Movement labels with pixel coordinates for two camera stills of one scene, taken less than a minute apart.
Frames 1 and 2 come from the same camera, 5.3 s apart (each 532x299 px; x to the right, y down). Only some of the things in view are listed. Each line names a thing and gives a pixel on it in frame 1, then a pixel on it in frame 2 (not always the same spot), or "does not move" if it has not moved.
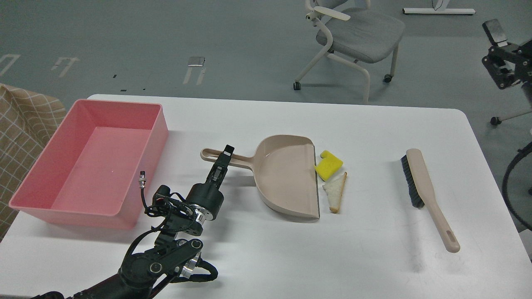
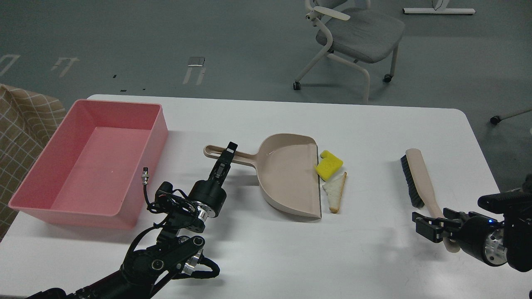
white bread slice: [333, 190] does not move
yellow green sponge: [328, 166] does not move
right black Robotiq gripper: [508, 64] to [482, 237]
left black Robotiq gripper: [208, 200] does not move
